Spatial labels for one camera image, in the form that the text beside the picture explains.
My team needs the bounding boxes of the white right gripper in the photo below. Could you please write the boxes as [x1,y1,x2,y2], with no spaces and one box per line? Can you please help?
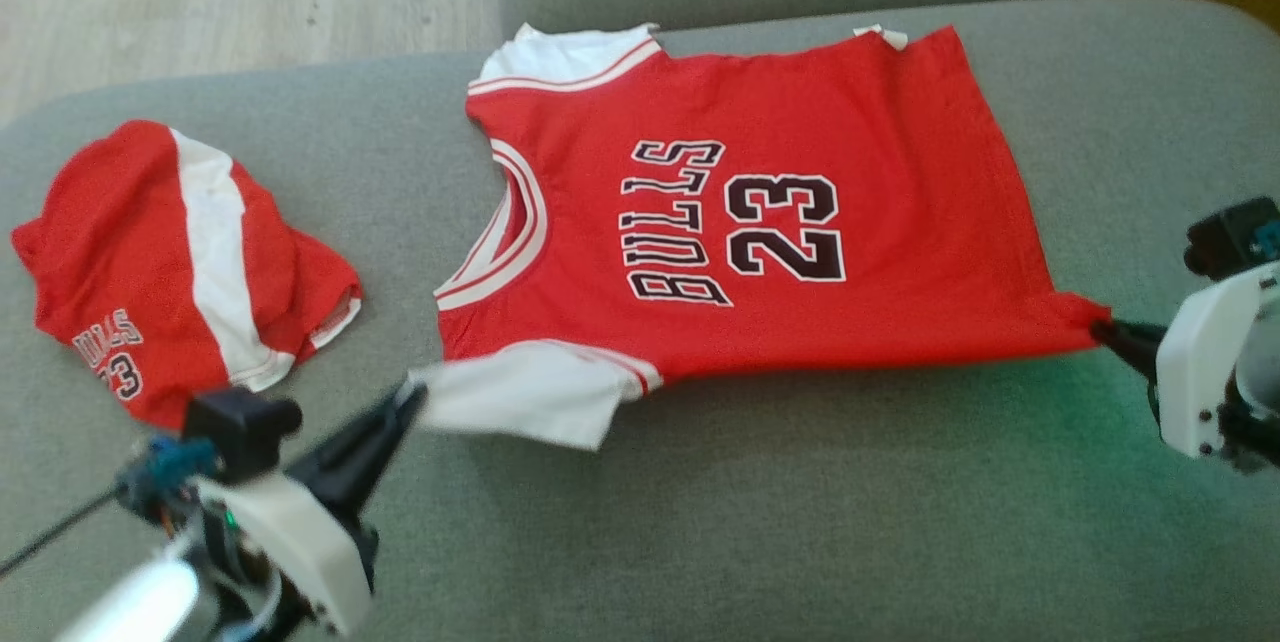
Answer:
[1090,262,1280,460]

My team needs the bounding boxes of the red Bulls 23 jersey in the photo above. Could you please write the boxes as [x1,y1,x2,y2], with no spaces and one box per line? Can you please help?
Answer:
[410,22,1113,451]

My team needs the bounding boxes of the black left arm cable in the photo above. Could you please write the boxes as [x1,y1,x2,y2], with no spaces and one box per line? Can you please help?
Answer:
[0,434,216,578]

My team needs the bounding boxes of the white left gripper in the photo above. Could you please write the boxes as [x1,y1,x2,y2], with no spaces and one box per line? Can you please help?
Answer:
[195,384,429,638]

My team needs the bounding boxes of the large grey sofa seat cushion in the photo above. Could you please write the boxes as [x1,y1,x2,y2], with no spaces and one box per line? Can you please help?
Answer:
[0,0,1280,642]

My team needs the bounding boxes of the red shorts with white stripe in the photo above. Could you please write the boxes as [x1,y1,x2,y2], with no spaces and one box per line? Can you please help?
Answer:
[12,119,363,430]

